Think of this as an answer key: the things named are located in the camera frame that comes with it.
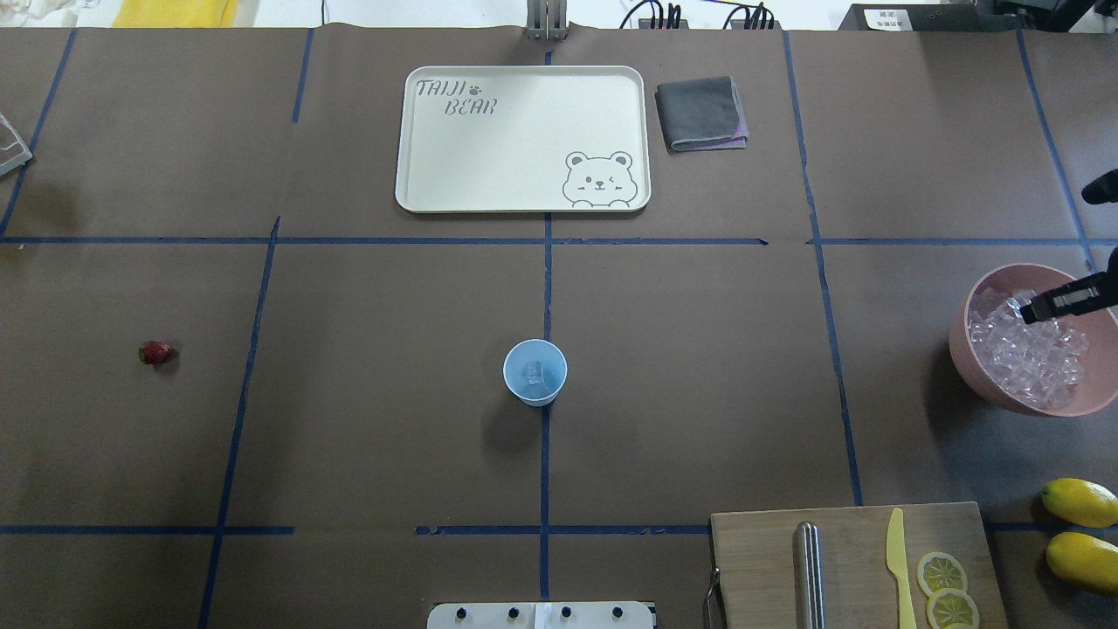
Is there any grey folded cloth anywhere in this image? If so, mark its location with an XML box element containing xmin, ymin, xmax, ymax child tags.
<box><xmin>655</xmin><ymin>75</ymin><xmax>749</xmax><ymax>154</ymax></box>

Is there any pink bowl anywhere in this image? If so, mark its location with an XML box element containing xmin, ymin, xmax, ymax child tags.
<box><xmin>948</xmin><ymin>263</ymin><xmax>1117</xmax><ymax>418</ymax></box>

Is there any pile of clear ice cubes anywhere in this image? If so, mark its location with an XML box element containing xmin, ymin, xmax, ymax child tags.
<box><xmin>966</xmin><ymin>287</ymin><xmax>1090</xmax><ymax>410</ymax></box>

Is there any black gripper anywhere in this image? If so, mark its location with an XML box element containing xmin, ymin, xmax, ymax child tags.
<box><xmin>1018</xmin><ymin>247</ymin><xmax>1118</xmax><ymax>325</ymax></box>

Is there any wooden cutting board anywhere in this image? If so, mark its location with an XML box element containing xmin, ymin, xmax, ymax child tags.
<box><xmin>711</xmin><ymin>502</ymin><xmax>1010</xmax><ymax>628</ymax></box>

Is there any whole yellow lemon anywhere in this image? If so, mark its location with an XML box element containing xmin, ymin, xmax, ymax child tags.
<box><xmin>1039</xmin><ymin>478</ymin><xmax>1117</xmax><ymax>528</ymax></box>
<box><xmin>1045</xmin><ymin>532</ymin><xmax>1117</xmax><ymax>598</ymax></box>

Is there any lemon slice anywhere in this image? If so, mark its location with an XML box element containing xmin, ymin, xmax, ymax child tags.
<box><xmin>925</xmin><ymin>588</ymin><xmax>980</xmax><ymax>628</ymax></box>
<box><xmin>915</xmin><ymin>552</ymin><xmax>968</xmax><ymax>598</ymax></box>

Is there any cream bear print tray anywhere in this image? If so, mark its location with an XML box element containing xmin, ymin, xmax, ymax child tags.
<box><xmin>395</xmin><ymin>66</ymin><xmax>652</xmax><ymax>215</ymax></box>

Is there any yellow plastic knife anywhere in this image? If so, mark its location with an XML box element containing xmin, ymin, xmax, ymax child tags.
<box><xmin>884</xmin><ymin>507</ymin><xmax>917</xmax><ymax>629</ymax></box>

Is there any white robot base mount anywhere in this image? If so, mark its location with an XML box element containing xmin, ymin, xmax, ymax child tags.
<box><xmin>426</xmin><ymin>600</ymin><xmax>659</xmax><ymax>628</ymax></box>

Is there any steel muddler black tip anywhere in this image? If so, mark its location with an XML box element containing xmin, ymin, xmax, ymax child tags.
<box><xmin>794</xmin><ymin>521</ymin><xmax>825</xmax><ymax>628</ymax></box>

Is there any light blue plastic cup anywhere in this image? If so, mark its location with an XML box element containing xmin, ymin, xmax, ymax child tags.
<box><xmin>502</xmin><ymin>339</ymin><xmax>569</xmax><ymax>407</ymax></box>

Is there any white cup rack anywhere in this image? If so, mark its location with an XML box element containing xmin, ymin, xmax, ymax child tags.
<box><xmin>0</xmin><ymin>113</ymin><xmax>34</xmax><ymax>177</ymax></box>

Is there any yellow cloth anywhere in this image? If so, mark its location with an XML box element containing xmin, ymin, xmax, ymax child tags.
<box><xmin>112</xmin><ymin>0</ymin><xmax>240</xmax><ymax>28</ymax></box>

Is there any red strawberry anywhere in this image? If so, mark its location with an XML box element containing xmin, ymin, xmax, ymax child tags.
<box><xmin>138</xmin><ymin>340</ymin><xmax>176</xmax><ymax>366</ymax></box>

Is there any clear ice cube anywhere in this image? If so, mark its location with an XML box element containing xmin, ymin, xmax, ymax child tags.
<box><xmin>521</xmin><ymin>361</ymin><xmax>546</xmax><ymax>389</ymax></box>

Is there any aluminium frame post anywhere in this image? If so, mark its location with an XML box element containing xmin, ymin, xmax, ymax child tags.
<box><xmin>525</xmin><ymin>0</ymin><xmax>569</xmax><ymax>41</ymax></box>

